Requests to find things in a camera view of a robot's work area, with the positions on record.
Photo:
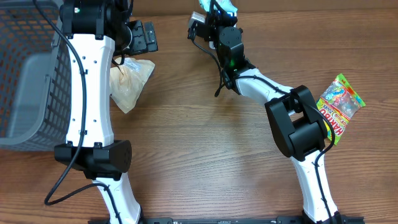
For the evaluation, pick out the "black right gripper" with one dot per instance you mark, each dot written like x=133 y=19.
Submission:
x=216 y=16

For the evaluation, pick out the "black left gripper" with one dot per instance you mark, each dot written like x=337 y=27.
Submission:
x=142 y=43

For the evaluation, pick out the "teal snack packet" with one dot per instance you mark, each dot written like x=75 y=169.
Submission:
x=224 y=4

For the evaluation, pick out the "beige snack bag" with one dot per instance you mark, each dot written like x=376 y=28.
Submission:
x=127 y=82

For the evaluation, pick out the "green candy bag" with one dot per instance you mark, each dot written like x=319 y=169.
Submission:
x=338 y=103

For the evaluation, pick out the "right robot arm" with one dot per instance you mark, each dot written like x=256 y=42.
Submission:
x=298 y=128

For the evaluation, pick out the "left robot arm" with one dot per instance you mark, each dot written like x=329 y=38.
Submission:
x=95 y=32

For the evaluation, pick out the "grey plastic shopping basket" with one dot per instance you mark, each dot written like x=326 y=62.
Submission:
x=35 y=77

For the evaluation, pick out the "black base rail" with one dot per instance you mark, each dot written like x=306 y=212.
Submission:
x=279 y=220

